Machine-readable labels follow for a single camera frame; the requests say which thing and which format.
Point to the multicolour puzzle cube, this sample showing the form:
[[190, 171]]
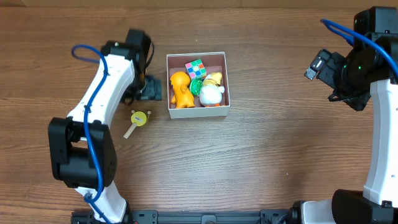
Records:
[[196, 69]]

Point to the green round plastic disc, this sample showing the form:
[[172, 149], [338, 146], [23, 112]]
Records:
[[196, 86]]

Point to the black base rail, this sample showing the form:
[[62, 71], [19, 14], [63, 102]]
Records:
[[260, 217]]

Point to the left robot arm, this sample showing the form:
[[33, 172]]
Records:
[[81, 147]]

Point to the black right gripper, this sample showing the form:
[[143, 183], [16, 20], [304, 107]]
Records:
[[337, 94]]

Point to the yellow wooden rattle drum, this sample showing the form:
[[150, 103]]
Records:
[[138, 119]]

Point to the orange dinosaur toy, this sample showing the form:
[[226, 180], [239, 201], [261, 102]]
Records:
[[183, 98]]

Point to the white plush duck yellow hat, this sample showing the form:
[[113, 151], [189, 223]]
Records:
[[211, 93]]

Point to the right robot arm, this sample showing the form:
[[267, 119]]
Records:
[[366, 76]]

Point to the white cardboard box pink inside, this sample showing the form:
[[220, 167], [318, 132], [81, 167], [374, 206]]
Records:
[[213, 62]]

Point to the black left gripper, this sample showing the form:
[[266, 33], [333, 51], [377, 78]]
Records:
[[152, 89]]

